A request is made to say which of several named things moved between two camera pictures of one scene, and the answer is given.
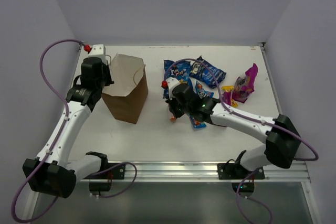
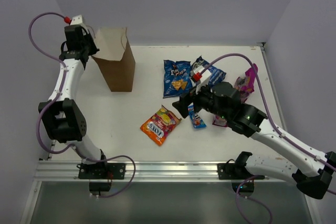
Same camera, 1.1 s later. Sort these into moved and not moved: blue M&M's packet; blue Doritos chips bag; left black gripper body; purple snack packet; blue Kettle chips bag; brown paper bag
Moved: left black gripper body; brown paper bag
Not moved: purple snack packet; blue Kettle chips bag; blue M&M's packet; blue Doritos chips bag
